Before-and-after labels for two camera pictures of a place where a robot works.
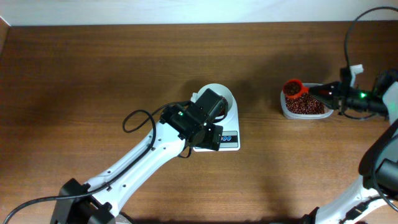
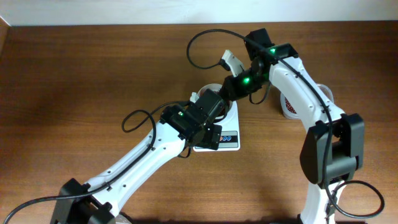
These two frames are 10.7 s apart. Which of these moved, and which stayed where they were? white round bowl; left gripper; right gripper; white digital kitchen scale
Moved: right gripper
Stayed: left gripper; white digital kitchen scale; white round bowl
